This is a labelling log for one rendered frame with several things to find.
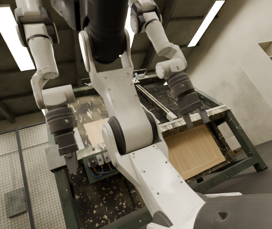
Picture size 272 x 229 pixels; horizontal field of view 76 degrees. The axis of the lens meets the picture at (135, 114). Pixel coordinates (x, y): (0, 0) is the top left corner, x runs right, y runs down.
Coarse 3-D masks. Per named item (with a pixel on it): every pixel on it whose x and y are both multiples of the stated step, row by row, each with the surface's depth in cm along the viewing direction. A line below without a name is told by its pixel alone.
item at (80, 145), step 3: (75, 129) 191; (75, 132) 187; (78, 132) 187; (75, 135) 183; (78, 135) 183; (75, 138) 180; (78, 138) 180; (78, 141) 176; (81, 141) 176; (78, 144) 172; (81, 144) 172; (78, 147) 174; (81, 147) 169
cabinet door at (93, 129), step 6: (102, 120) 209; (84, 126) 199; (90, 126) 199; (96, 126) 200; (102, 126) 200; (90, 132) 191; (96, 132) 191; (90, 138) 183; (96, 138) 184; (102, 138) 184
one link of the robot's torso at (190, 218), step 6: (210, 198) 46; (198, 204) 37; (192, 210) 36; (198, 210) 35; (192, 216) 34; (180, 222) 34; (186, 222) 33; (192, 222) 33; (150, 228) 41; (156, 228) 38; (162, 228) 36; (168, 228) 34; (174, 228) 32; (180, 228) 32; (186, 228) 32; (192, 228) 32
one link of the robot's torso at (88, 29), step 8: (88, 24) 60; (88, 32) 59; (96, 40) 59; (104, 40) 58; (112, 40) 59; (120, 40) 61; (96, 48) 61; (104, 48) 61; (112, 48) 62; (120, 48) 65; (96, 56) 64; (104, 56) 64; (112, 56) 66
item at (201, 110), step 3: (198, 108) 64; (201, 108) 64; (204, 108) 64; (198, 111) 64; (201, 111) 64; (204, 111) 65; (201, 114) 64; (204, 114) 64; (207, 114) 65; (201, 117) 65; (204, 117) 64; (207, 117) 64; (204, 120) 64; (207, 120) 64; (204, 123) 64
